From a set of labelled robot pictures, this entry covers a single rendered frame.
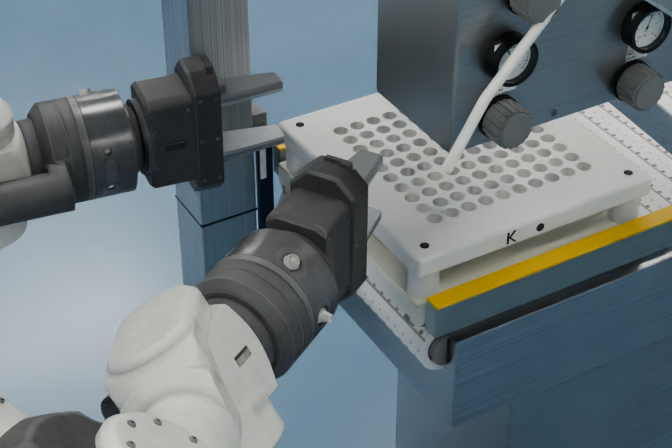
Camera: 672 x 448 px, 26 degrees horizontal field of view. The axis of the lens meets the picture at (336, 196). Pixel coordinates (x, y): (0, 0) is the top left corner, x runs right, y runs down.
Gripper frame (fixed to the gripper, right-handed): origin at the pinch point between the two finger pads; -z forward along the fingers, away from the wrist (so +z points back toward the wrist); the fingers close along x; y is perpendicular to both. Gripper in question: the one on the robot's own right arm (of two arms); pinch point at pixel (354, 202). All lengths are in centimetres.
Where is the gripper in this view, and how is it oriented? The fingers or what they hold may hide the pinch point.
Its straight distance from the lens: 114.7
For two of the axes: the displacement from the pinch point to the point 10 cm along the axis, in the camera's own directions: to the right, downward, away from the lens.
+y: 8.8, 2.7, -3.8
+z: -4.7, 5.1, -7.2
